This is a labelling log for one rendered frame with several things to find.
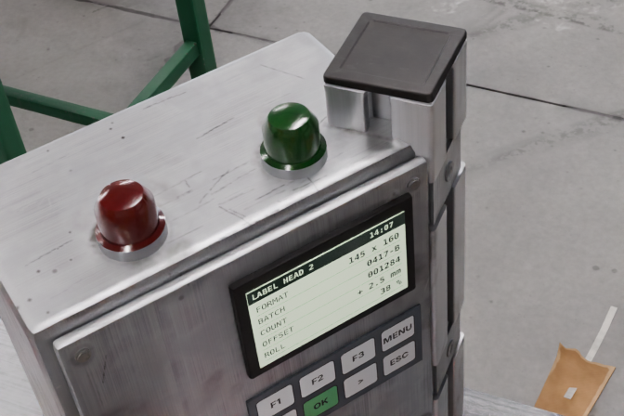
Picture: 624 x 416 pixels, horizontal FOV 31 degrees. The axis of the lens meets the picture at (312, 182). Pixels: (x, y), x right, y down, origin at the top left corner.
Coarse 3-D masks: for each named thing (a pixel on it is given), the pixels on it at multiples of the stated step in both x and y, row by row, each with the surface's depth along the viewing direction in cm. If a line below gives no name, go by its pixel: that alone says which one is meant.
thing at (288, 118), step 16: (272, 112) 42; (288, 112) 42; (304, 112) 42; (272, 128) 42; (288, 128) 41; (304, 128) 42; (272, 144) 42; (288, 144) 41; (304, 144) 42; (320, 144) 43; (272, 160) 42; (288, 160) 42; (304, 160) 42; (320, 160) 42; (288, 176) 42; (304, 176) 42
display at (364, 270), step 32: (352, 224) 43; (384, 224) 44; (288, 256) 42; (320, 256) 43; (352, 256) 44; (384, 256) 45; (256, 288) 42; (288, 288) 43; (320, 288) 44; (352, 288) 45; (384, 288) 46; (256, 320) 43; (288, 320) 44; (320, 320) 45; (352, 320) 46; (256, 352) 44; (288, 352) 45
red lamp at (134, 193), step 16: (112, 192) 40; (128, 192) 39; (144, 192) 40; (96, 208) 40; (112, 208) 39; (128, 208) 39; (144, 208) 39; (112, 224) 39; (128, 224) 39; (144, 224) 40; (160, 224) 40; (112, 240) 40; (128, 240) 40; (144, 240) 40; (160, 240) 40; (112, 256) 40; (128, 256) 40; (144, 256) 40
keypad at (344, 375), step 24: (408, 312) 48; (360, 336) 48; (384, 336) 49; (408, 336) 50; (336, 360) 48; (360, 360) 49; (384, 360) 50; (408, 360) 51; (288, 384) 47; (312, 384) 48; (336, 384) 49; (360, 384) 50; (264, 408) 47; (288, 408) 48; (312, 408) 49; (336, 408) 50
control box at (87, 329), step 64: (256, 64) 48; (320, 64) 47; (128, 128) 46; (192, 128) 45; (256, 128) 45; (320, 128) 44; (384, 128) 44; (0, 192) 43; (64, 192) 43; (192, 192) 42; (256, 192) 42; (320, 192) 42; (384, 192) 43; (0, 256) 41; (64, 256) 41; (192, 256) 40; (256, 256) 41; (64, 320) 39; (128, 320) 39; (192, 320) 41; (384, 320) 48; (64, 384) 40; (128, 384) 41; (192, 384) 43; (256, 384) 46; (384, 384) 51
